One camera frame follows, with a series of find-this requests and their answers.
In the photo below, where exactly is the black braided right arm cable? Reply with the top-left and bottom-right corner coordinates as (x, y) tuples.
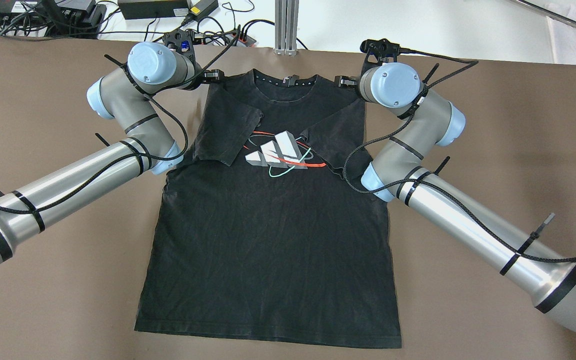
(342, 47), (576, 263)

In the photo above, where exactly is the brown table mat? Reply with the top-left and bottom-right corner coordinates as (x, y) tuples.
(0, 38), (576, 360)

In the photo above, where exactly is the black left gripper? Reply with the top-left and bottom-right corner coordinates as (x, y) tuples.
(162, 29), (226, 83)

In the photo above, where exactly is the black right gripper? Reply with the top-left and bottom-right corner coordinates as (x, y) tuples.
(334, 39), (402, 90)

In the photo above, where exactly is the orange grey usb hub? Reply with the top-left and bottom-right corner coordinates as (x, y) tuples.
(182, 29), (231, 46)
(225, 31), (258, 48)

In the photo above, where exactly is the aluminium profile post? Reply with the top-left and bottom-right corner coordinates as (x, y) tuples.
(274, 0), (300, 56)

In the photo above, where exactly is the black electronics box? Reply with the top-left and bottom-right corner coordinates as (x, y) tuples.
(0, 0), (108, 39)

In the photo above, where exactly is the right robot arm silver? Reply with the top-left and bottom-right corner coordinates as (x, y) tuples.
(334, 38), (576, 332)

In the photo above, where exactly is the black printed t-shirt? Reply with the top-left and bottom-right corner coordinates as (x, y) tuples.
(134, 69), (402, 349)

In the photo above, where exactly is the black power adapter brick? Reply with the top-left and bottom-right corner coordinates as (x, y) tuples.
(116, 0), (191, 20)

